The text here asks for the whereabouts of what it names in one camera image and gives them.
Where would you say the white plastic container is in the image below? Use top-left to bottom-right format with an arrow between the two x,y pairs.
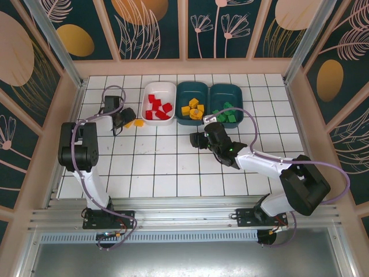
140,81 -> 177,126

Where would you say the teal plastic container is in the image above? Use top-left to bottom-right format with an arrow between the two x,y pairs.
208,83 -> 244,129
175,81 -> 210,127

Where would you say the small controller board green LED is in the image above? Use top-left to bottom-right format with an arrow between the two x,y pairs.
96,230 -> 125,240

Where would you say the grey metal front panel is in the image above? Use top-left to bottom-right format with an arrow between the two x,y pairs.
17,227 -> 355,277

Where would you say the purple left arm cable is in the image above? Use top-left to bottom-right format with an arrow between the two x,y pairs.
71,85 -> 139,251

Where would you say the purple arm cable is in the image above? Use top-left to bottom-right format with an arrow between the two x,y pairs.
71,85 -> 139,251
214,108 -> 351,249

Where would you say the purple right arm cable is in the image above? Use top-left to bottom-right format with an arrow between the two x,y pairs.
214,108 -> 351,249

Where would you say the aluminium rail beam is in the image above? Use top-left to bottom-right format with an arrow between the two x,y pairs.
27,197 -> 347,231

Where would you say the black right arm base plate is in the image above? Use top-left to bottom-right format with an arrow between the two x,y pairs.
235,207 -> 289,229

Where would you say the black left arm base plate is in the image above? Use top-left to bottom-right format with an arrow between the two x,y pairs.
82,209 -> 136,230

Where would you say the grey slotted cable duct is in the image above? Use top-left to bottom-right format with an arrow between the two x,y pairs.
40,230 -> 259,243

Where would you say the aluminium frame post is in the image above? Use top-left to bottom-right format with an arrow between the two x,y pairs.
24,0 -> 87,88
283,0 -> 345,86

